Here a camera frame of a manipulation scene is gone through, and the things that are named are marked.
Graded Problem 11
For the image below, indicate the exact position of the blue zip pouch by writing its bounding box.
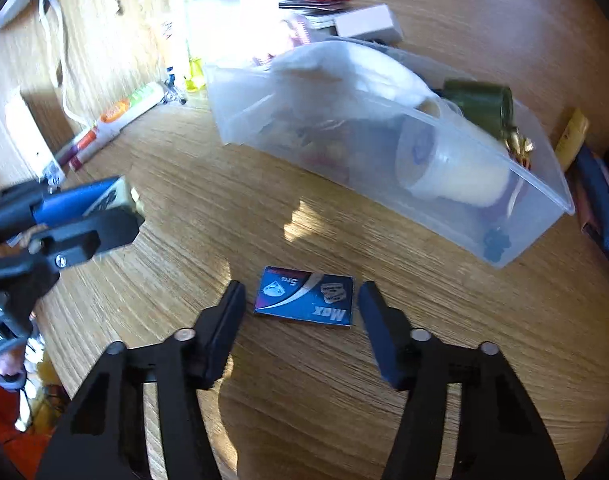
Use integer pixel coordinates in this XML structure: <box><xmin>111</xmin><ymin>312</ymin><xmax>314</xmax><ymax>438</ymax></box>
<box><xmin>575</xmin><ymin>145</ymin><xmax>609</xmax><ymax>268</ymax></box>

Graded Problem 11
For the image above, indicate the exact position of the yellow green small bottle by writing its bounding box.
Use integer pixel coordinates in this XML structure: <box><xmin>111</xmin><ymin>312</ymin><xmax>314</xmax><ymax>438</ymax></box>
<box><xmin>184</xmin><ymin>55</ymin><xmax>208</xmax><ymax>91</ymax></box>

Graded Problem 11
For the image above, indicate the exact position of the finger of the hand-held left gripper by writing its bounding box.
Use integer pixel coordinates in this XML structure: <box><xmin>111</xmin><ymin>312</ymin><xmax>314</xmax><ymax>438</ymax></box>
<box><xmin>0</xmin><ymin>206</ymin><xmax>146</xmax><ymax>307</ymax></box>
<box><xmin>0</xmin><ymin>176</ymin><xmax>129</xmax><ymax>242</ymax></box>

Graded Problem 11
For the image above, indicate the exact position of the toothpaste tube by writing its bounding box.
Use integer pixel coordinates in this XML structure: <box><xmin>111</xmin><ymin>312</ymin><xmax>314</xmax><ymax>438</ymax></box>
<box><xmin>87</xmin><ymin>81</ymin><xmax>168</xmax><ymax>143</ymax></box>

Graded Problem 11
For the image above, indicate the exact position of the gold foil rose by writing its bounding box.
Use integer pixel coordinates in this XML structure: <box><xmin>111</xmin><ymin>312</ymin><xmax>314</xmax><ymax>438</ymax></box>
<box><xmin>505</xmin><ymin>127</ymin><xmax>538</xmax><ymax>158</ymax></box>

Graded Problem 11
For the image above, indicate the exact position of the black silver pen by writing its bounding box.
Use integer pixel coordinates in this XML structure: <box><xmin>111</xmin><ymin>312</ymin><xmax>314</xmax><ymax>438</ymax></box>
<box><xmin>162</xmin><ymin>77</ymin><xmax>188</xmax><ymax>106</ymax></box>

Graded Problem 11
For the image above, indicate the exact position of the white power strip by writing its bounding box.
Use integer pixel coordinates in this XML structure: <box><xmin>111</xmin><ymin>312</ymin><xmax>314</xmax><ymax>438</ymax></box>
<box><xmin>4</xmin><ymin>87</ymin><xmax>68</xmax><ymax>188</ymax></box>

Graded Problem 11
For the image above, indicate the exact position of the small white patterned box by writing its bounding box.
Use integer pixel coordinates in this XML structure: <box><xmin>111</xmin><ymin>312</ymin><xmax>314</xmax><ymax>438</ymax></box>
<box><xmin>84</xmin><ymin>180</ymin><xmax>145</xmax><ymax>218</ymax></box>

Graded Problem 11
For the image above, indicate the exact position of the white tissue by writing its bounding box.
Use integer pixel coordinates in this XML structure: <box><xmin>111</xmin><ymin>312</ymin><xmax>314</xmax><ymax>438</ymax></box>
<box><xmin>269</xmin><ymin>42</ymin><xmax>430</xmax><ymax>111</ymax></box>

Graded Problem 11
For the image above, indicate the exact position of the cream cup with clear lid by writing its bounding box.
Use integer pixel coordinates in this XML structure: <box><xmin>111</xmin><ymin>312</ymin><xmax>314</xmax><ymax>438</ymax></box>
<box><xmin>395</xmin><ymin>97</ymin><xmax>510</xmax><ymax>208</ymax></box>

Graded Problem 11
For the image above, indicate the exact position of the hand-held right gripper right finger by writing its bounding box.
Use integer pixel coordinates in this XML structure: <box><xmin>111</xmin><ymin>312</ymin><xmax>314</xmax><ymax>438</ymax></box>
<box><xmin>358</xmin><ymin>280</ymin><xmax>568</xmax><ymax>480</ymax></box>

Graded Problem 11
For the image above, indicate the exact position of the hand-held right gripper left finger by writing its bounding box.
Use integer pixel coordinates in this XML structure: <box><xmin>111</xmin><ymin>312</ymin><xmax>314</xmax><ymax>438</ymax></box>
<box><xmin>34</xmin><ymin>280</ymin><xmax>246</xmax><ymax>480</ymax></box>

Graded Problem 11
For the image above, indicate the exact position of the red white marker pen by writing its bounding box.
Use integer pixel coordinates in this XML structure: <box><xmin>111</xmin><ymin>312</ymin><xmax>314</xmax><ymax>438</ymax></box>
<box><xmin>54</xmin><ymin>129</ymin><xmax>106</xmax><ymax>168</ymax></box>

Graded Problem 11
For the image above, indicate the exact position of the white rectangular box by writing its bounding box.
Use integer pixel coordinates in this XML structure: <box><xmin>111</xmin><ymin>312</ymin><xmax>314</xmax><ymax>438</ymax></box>
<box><xmin>333</xmin><ymin>4</ymin><xmax>404</xmax><ymax>45</ymax></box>

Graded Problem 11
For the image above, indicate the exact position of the blue card pack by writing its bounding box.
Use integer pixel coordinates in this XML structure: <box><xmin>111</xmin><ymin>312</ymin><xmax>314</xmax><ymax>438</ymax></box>
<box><xmin>253</xmin><ymin>266</ymin><xmax>356</xmax><ymax>328</ymax></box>

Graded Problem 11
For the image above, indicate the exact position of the pink coiled cable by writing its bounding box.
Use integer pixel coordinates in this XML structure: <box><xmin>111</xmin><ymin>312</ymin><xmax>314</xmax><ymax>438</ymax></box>
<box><xmin>279</xmin><ymin>15</ymin><xmax>330</xmax><ymax>47</ymax></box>

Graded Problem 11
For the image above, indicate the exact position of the dark green bottle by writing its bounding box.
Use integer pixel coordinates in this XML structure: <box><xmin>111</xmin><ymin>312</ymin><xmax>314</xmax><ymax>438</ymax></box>
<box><xmin>442</xmin><ymin>77</ymin><xmax>515</xmax><ymax>141</ymax></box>

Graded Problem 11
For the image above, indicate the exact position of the clear plastic storage bin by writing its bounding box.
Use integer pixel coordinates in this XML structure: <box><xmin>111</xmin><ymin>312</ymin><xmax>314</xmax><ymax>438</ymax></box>
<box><xmin>203</xmin><ymin>40</ymin><xmax>576</xmax><ymax>270</ymax></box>

